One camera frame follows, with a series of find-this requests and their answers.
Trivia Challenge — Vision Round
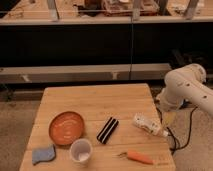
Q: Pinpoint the black striped eraser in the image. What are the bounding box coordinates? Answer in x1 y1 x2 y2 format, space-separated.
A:
96 117 119 144

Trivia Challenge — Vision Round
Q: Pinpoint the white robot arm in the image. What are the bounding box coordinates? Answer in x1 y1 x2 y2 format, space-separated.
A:
157 63 213 127

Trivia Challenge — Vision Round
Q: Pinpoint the white ceramic cup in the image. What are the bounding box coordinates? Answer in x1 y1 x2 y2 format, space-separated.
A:
69 138 93 164

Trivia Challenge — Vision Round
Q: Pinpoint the orange toy carrot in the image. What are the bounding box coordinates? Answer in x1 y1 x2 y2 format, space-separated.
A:
118 150 154 165

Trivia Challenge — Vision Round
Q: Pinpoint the orange plate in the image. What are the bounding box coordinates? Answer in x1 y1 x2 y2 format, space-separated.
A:
49 111 85 145

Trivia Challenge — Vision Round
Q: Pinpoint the blue sponge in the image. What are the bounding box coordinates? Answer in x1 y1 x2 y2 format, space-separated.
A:
32 145 56 165

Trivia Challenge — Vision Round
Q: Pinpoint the black cable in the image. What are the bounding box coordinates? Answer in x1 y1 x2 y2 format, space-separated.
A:
155 106 198 155

